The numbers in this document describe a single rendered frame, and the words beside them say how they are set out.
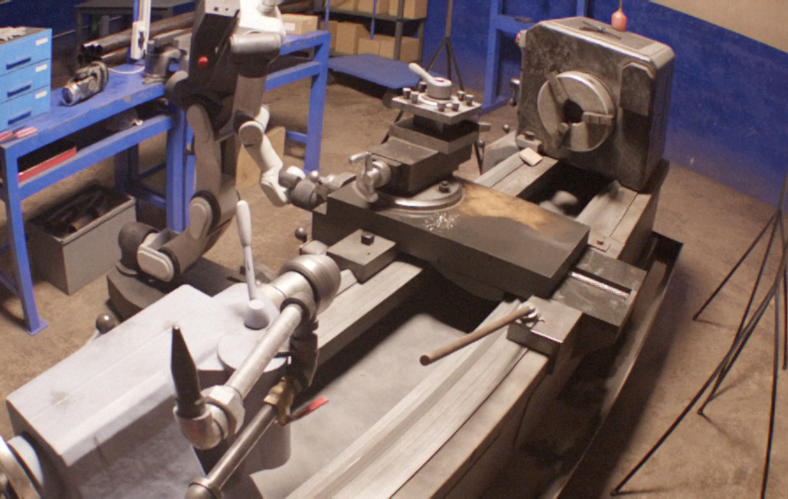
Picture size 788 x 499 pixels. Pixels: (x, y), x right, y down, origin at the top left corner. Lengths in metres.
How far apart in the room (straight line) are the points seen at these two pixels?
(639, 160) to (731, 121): 3.33
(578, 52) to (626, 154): 0.38
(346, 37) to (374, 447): 5.41
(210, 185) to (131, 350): 1.68
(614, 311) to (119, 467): 1.16
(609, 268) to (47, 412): 1.39
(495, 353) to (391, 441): 0.34
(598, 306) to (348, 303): 0.54
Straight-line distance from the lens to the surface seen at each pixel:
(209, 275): 2.96
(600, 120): 2.17
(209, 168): 2.50
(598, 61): 2.37
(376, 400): 1.51
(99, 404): 0.81
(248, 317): 0.91
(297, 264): 1.11
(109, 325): 1.00
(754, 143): 5.69
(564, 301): 1.62
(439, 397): 1.35
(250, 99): 2.17
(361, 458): 1.19
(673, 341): 3.32
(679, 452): 2.69
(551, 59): 2.43
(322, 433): 1.42
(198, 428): 0.60
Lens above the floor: 1.68
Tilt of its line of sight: 29 degrees down
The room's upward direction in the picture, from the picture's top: 5 degrees clockwise
